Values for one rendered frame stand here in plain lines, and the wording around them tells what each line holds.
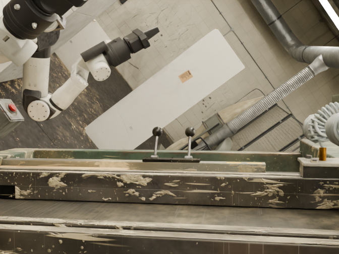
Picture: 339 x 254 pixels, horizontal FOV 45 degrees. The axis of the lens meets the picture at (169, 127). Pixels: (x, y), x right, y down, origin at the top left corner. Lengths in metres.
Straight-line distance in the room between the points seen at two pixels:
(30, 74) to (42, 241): 1.01
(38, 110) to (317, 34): 8.60
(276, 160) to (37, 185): 0.93
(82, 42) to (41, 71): 4.81
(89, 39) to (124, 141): 1.86
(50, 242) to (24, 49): 0.51
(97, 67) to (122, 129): 3.70
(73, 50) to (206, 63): 2.25
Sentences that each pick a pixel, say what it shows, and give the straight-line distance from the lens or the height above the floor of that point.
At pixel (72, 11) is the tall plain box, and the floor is 1.08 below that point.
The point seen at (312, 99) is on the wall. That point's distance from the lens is 9.83.
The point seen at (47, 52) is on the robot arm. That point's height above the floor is 1.29.
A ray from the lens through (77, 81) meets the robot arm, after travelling 1.50.
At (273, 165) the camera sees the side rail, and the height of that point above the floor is 1.69.
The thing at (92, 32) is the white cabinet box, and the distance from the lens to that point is 6.29.
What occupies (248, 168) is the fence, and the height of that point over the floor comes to 1.62.
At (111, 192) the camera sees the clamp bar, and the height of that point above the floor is 1.35.
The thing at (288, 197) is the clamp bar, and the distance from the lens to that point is 0.98.
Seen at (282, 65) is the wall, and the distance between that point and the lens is 9.58.
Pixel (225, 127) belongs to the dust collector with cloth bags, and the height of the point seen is 1.35.
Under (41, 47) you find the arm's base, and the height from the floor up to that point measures 1.30.
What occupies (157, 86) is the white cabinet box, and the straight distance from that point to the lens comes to 4.99.
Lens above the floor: 1.71
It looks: 9 degrees down
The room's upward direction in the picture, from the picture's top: 54 degrees clockwise
